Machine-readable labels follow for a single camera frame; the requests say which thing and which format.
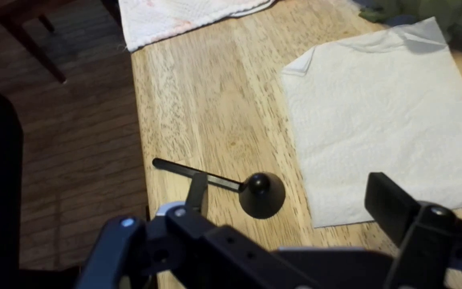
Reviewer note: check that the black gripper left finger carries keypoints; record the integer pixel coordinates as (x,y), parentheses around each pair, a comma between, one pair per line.
(135,250)

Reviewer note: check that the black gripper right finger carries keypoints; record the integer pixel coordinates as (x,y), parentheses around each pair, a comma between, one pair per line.
(434,241)

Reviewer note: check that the black measuring spoon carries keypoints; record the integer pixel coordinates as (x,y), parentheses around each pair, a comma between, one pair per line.
(264,194)

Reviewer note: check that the green toy figure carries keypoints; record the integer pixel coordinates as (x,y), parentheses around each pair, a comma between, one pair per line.
(434,21)

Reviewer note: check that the white cloth towel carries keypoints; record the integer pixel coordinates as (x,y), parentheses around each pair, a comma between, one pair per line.
(188,18)

